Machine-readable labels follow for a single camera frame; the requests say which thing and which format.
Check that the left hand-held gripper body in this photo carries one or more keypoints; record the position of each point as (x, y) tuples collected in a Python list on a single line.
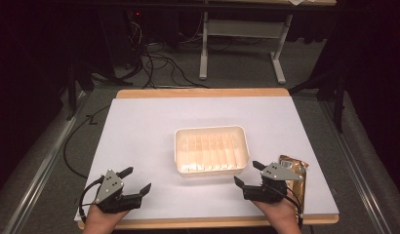
[(112, 191)]

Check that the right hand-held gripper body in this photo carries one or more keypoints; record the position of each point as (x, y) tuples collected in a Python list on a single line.
[(272, 187)]

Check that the gold snack packet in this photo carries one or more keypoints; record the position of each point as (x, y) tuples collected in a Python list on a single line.
[(299, 190)]

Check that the person's right hand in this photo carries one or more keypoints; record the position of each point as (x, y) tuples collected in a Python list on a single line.
[(282, 217)]

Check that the person's left hand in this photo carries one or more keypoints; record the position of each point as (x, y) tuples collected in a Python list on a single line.
[(99, 222)]

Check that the white plastic tray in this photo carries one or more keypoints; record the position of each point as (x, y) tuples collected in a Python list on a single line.
[(210, 151)]

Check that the white table mat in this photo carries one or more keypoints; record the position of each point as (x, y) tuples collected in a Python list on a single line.
[(149, 130)]

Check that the black metal stand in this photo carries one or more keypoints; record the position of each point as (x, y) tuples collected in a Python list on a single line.
[(72, 94), (339, 104)]

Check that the dark computer case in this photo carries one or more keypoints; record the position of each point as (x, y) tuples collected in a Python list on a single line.
[(121, 35)]

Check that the white metal-framed desk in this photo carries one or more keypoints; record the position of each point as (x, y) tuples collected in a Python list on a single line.
[(243, 28)]

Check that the metal floor rail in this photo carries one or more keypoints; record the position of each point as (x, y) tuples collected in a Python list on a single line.
[(42, 169), (357, 162)]

